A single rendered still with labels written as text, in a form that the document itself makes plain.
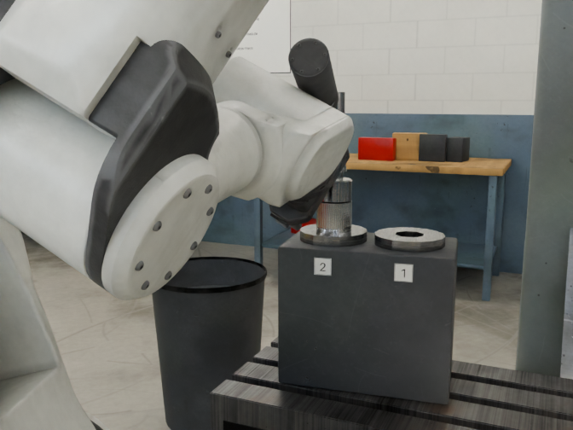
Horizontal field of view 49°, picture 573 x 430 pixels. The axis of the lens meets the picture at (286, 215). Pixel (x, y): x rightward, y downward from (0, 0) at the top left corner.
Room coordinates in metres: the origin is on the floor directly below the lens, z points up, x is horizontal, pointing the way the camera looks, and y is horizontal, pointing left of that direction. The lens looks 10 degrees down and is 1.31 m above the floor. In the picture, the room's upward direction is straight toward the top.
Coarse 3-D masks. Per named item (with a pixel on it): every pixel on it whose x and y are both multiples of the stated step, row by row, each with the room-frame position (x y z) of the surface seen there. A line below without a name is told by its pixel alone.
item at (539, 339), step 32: (544, 0) 1.06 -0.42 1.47; (544, 32) 1.06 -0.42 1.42; (544, 64) 1.05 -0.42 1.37; (544, 96) 1.05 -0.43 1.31; (544, 128) 1.05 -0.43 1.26; (544, 160) 1.05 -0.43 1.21; (544, 192) 1.05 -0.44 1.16; (544, 224) 1.04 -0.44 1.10; (544, 256) 1.04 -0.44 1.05; (544, 288) 1.04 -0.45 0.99; (544, 320) 1.04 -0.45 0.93; (544, 352) 1.04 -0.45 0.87
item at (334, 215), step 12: (336, 192) 0.79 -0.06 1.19; (348, 192) 0.80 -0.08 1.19; (324, 204) 0.80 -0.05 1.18; (336, 204) 0.79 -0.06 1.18; (348, 204) 0.80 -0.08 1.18; (324, 216) 0.80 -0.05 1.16; (336, 216) 0.79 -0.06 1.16; (348, 216) 0.80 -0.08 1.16; (324, 228) 0.80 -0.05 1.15; (336, 228) 0.79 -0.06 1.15; (348, 228) 0.80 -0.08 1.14
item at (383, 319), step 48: (288, 240) 0.81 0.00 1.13; (336, 240) 0.77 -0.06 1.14; (384, 240) 0.76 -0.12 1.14; (432, 240) 0.75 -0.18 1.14; (288, 288) 0.77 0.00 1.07; (336, 288) 0.75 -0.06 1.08; (384, 288) 0.74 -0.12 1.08; (432, 288) 0.72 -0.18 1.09; (288, 336) 0.77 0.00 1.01; (336, 336) 0.75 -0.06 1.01; (384, 336) 0.74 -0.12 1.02; (432, 336) 0.72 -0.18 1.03; (336, 384) 0.75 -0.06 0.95; (384, 384) 0.74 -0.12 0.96; (432, 384) 0.72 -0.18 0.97
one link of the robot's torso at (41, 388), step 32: (0, 224) 0.46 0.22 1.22; (0, 256) 0.45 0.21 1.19; (0, 288) 0.46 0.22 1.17; (32, 288) 0.46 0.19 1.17; (0, 320) 0.46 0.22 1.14; (32, 320) 0.45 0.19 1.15; (0, 352) 0.46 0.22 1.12; (32, 352) 0.45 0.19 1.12; (0, 384) 0.44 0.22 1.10; (32, 384) 0.42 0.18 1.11; (64, 384) 0.45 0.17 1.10; (0, 416) 0.38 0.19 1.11; (32, 416) 0.40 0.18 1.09; (64, 416) 0.43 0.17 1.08
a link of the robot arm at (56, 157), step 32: (0, 96) 0.29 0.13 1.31; (32, 96) 0.29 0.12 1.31; (0, 128) 0.28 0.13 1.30; (32, 128) 0.28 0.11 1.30; (64, 128) 0.28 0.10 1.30; (224, 128) 0.42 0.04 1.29; (0, 160) 0.28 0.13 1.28; (32, 160) 0.27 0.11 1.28; (64, 160) 0.27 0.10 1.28; (96, 160) 0.27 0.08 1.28; (224, 160) 0.40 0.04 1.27; (256, 160) 0.44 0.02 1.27; (0, 192) 0.28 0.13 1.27; (32, 192) 0.27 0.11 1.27; (64, 192) 0.27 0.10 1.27; (224, 192) 0.41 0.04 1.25; (32, 224) 0.28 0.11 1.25; (64, 224) 0.27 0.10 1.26; (64, 256) 0.28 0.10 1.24
